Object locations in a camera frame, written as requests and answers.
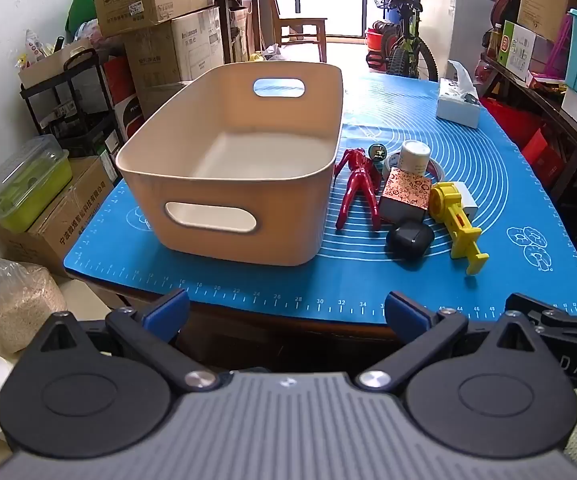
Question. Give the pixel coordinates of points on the open cardboard box with clutter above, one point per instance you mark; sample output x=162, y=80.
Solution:
x=48, y=67

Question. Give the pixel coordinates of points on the green plastic bag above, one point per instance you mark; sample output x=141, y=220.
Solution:
x=82, y=10

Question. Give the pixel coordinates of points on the white cylindrical jar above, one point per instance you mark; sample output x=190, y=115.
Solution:
x=414, y=157

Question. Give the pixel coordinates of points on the yellow plastic jugs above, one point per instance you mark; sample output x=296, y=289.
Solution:
x=256, y=57

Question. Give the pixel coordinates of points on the white chest freezer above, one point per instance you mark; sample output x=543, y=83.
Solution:
x=461, y=20

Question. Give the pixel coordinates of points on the orange black patterned box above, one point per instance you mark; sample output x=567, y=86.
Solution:
x=406, y=190

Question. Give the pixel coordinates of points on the green white product box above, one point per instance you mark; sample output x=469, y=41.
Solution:
x=515, y=50

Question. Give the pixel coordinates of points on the black green bicycle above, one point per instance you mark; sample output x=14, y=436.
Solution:
x=408, y=40

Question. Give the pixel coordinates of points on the black earbuds case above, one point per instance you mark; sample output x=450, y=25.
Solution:
x=408, y=240

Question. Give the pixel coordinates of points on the wooden cabinet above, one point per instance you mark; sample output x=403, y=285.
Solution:
x=238, y=25

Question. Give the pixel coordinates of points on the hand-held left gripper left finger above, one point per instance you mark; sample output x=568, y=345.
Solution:
x=166, y=310

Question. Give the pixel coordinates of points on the red glossy figurine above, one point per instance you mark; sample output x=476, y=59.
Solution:
x=356, y=180

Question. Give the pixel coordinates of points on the red appliance box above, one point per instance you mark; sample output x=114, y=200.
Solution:
x=123, y=100

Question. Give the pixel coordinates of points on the white tissue box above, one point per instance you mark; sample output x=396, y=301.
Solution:
x=458, y=107

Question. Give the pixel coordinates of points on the wooden chair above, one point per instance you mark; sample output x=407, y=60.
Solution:
x=301, y=25

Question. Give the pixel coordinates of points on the large brown cardboard box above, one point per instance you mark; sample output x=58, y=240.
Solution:
x=53, y=220

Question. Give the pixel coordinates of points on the tall pale cardboard box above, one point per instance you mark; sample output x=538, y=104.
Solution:
x=188, y=45

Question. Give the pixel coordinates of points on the blue silicone baking mat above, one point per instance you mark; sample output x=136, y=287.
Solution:
x=518, y=160

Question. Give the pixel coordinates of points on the beige plastic storage bin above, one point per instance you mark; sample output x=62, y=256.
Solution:
x=293, y=210

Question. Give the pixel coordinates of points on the black shelf cart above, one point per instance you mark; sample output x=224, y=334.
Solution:
x=83, y=125

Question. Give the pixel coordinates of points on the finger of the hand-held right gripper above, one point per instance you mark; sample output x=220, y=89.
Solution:
x=533, y=305

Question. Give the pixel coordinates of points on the dark wooden side bench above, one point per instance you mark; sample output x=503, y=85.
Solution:
x=568, y=120

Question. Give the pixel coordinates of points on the clear bag of grain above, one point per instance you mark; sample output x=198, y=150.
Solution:
x=18, y=305

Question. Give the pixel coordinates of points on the small white box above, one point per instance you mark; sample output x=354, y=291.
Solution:
x=470, y=201

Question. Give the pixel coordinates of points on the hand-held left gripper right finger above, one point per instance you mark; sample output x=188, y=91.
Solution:
x=408, y=315

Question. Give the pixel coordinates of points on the yellow plastic toy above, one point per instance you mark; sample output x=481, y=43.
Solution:
x=463, y=232

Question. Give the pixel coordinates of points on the green container with clear lid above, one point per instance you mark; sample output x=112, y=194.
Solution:
x=28, y=190

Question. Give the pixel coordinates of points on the green white carton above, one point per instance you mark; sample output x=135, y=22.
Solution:
x=104, y=145

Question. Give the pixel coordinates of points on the small round dark badge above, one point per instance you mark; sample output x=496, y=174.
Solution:
x=378, y=151

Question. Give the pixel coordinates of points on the red paper bag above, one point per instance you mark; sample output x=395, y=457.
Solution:
x=543, y=155
x=513, y=122

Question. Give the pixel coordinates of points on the red plastic bucket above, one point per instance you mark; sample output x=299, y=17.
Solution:
x=381, y=47

